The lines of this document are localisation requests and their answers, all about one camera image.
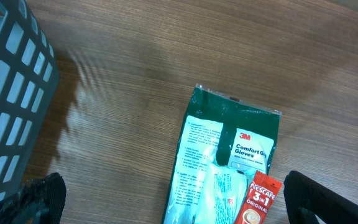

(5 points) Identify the green 3M gloves package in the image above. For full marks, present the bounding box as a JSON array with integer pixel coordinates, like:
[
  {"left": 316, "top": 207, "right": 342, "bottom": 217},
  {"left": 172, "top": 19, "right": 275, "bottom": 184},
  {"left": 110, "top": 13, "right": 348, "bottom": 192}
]
[{"left": 162, "top": 85, "right": 282, "bottom": 223}]

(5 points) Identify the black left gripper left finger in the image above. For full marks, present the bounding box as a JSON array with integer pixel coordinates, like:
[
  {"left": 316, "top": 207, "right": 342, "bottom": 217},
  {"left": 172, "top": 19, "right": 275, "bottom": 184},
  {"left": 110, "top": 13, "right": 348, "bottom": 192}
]
[{"left": 0, "top": 172, "right": 67, "bottom": 224}]

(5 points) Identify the white wet wipe sachet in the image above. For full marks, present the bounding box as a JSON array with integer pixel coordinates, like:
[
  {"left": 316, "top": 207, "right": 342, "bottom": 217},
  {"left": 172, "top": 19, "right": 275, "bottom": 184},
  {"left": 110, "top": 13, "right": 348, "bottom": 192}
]
[{"left": 193, "top": 162, "right": 248, "bottom": 224}]

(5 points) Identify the red Nescafe coffee sachet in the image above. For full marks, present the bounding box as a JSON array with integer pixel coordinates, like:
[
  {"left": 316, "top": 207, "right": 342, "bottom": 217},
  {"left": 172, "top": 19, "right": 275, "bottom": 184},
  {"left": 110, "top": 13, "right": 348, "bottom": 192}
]
[{"left": 234, "top": 171, "right": 282, "bottom": 224}]

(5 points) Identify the dark grey plastic basket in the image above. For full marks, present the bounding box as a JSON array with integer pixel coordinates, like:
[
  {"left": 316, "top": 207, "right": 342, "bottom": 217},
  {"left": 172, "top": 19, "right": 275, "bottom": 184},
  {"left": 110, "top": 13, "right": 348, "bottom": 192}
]
[{"left": 0, "top": 0, "right": 59, "bottom": 201}]

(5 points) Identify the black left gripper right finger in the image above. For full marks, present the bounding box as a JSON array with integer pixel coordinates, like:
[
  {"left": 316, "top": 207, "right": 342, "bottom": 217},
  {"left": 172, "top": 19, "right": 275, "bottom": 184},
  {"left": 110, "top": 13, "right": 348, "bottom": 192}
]
[{"left": 283, "top": 170, "right": 358, "bottom": 224}]

